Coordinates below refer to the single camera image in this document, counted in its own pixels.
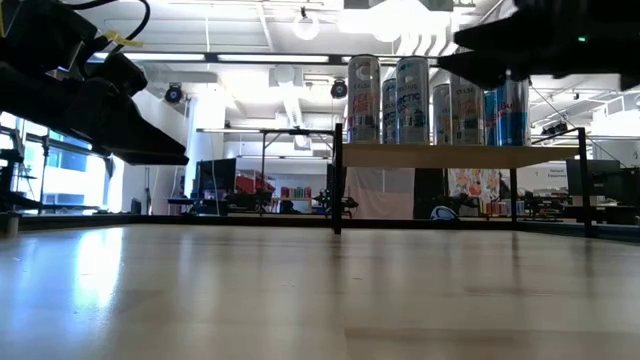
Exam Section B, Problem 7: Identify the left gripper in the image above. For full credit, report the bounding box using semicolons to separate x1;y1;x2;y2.
0;0;190;166

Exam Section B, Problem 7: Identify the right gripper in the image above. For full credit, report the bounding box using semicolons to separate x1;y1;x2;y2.
437;0;640;92

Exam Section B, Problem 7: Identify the blue silver energy drink can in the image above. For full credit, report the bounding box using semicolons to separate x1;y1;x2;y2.
483;89;499;148
432;82;453;146
496;77;532;148

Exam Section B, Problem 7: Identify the Celsius Tropical Vibe can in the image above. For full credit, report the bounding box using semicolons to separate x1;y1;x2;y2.
449;73;486;147

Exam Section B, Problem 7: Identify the Celsius Arctic Vibe can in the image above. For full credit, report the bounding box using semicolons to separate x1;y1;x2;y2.
381;77;398;145
395;55;431;146

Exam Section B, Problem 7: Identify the Celsius Peach Vibe can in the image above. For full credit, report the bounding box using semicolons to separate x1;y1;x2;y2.
346;53;382;145

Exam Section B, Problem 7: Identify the round black spotlight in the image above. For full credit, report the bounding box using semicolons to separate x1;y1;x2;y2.
329;78;350;100
163;82;185;106

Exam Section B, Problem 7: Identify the black computer monitor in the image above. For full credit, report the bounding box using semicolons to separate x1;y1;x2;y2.
194;158;237;199

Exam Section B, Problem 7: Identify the black hanging device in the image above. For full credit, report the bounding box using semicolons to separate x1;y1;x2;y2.
541;121;570;137

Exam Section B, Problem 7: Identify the background desk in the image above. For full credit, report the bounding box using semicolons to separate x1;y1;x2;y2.
167;196;276;217

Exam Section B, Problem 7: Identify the black equipment stand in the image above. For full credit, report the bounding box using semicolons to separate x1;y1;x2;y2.
0;122;37;211

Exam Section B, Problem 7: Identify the colourful flower poster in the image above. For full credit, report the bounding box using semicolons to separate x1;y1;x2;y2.
448;168;501;201

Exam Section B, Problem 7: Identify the white blue ball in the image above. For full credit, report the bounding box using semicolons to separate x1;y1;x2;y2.
430;205;460;222

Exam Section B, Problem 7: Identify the black cabinet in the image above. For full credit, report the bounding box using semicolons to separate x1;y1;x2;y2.
566;159;640;226

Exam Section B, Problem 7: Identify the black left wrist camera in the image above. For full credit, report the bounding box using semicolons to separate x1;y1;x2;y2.
87;52;149;99

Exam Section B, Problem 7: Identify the silver ventilation duct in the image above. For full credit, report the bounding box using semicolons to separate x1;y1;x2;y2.
394;19;464;57

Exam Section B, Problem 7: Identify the black aluminium table frame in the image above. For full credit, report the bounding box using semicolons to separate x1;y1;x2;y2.
17;212;640;244

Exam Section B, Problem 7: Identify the black cable with yellow tag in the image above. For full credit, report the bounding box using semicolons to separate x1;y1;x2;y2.
63;0;152;57

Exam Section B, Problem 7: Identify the wooden shelf with black frame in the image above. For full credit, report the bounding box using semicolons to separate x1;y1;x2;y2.
329;121;597;239

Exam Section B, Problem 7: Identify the white wall sign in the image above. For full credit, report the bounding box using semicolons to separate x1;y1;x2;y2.
538;164;569;194

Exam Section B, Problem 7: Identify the white ring lamp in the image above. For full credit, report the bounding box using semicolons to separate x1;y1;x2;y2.
292;5;321;42

